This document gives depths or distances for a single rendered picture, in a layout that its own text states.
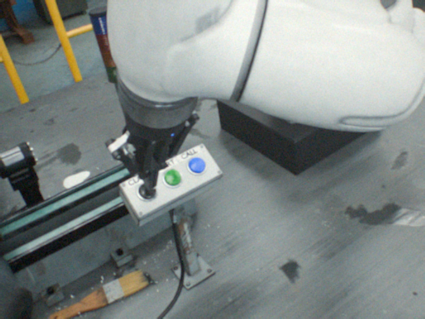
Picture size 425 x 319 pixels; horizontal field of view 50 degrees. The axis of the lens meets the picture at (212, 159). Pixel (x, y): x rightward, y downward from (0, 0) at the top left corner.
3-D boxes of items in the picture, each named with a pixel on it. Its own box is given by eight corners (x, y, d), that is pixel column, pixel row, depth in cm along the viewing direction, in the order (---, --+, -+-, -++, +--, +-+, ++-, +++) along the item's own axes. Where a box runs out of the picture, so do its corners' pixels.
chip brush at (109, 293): (52, 331, 88) (51, 330, 88) (49, 313, 92) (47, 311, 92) (150, 285, 94) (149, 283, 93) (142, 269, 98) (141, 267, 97)
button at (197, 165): (193, 178, 80) (195, 175, 79) (184, 165, 81) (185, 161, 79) (207, 171, 81) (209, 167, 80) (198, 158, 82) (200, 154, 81)
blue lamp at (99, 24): (98, 37, 113) (93, 19, 110) (90, 31, 117) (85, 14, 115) (120, 29, 115) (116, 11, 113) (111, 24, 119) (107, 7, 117)
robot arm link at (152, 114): (100, 49, 46) (102, 83, 51) (144, 118, 43) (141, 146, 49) (176, 21, 49) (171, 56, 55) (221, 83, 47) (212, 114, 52)
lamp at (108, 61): (109, 69, 118) (104, 53, 116) (100, 63, 123) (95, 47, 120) (129, 61, 120) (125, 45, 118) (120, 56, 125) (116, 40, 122)
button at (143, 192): (143, 204, 76) (143, 200, 75) (135, 190, 77) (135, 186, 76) (159, 197, 78) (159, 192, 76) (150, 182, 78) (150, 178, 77)
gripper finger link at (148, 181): (155, 169, 66) (150, 172, 66) (152, 188, 72) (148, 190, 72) (145, 154, 67) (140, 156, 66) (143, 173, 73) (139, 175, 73)
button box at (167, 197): (138, 228, 79) (138, 218, 74) (118, 194, 81) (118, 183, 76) (219, 184, 85) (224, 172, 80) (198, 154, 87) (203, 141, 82)
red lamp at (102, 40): (104, 53, 116) (98, 37, 113) (95, 47, 120) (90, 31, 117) (125, 45, 118) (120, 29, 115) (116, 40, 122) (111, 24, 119)
